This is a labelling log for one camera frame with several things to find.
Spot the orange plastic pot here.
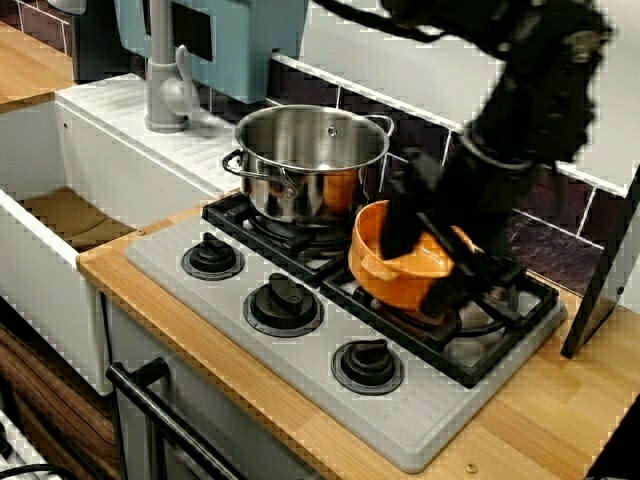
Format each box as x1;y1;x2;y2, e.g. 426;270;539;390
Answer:
348;199;484;316

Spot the grey oven door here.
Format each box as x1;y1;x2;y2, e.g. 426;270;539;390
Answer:
107;299;321;480

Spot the black burner grate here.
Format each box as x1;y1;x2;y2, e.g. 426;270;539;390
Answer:
201;192;361;289
319;269;560;390

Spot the grey toy stove top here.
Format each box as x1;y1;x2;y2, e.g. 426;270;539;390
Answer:
123;192;569;475

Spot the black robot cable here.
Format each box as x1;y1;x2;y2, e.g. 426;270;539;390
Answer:
312;0;451;44

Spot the white toy sink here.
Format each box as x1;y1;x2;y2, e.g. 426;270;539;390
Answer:
0;72;236;396

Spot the wooden kitchen countertop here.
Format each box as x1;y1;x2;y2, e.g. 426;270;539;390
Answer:
75;189;640;480

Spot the black side panel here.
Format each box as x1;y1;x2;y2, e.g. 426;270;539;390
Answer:
560;164;640;360

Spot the stainless steel pot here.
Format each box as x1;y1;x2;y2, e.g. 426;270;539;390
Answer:
222;103;396;226

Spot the blue-grey toy appliance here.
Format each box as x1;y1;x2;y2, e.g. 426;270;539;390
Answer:
113;0;311;105

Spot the black oven handle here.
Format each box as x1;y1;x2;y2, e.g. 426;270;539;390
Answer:
106;357;246;480

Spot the silver metal frame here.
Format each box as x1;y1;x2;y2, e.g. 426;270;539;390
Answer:
0;407;51;480

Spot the black stove knob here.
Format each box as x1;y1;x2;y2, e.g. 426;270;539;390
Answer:
181;232;246;280
330;338;405;396
243;272;325;337

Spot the grey toy faucet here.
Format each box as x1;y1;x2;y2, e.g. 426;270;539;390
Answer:
144;0;194;134

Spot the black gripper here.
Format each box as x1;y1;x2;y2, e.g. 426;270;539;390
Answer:
382;137;539;317

